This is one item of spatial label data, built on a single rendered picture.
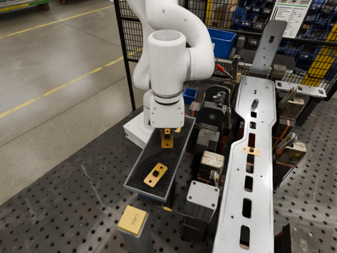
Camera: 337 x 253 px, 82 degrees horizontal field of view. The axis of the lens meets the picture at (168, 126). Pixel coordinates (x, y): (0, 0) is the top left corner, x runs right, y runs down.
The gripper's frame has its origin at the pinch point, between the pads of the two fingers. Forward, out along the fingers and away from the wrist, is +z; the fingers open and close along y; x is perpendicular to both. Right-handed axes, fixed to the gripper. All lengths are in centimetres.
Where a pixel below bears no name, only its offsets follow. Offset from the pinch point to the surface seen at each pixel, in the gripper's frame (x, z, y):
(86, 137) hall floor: 106, 124, -96
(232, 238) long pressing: -25.3, 23.8, 21.6
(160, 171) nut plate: -9.9, 7.6, -2.1
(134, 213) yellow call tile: -23.0, 7.9, -9.2
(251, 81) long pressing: 68, 24, 56
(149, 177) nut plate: -12.3, 7.6, -5.6
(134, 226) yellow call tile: -26.5, 7.9, -8.7
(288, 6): 103, -11, 80
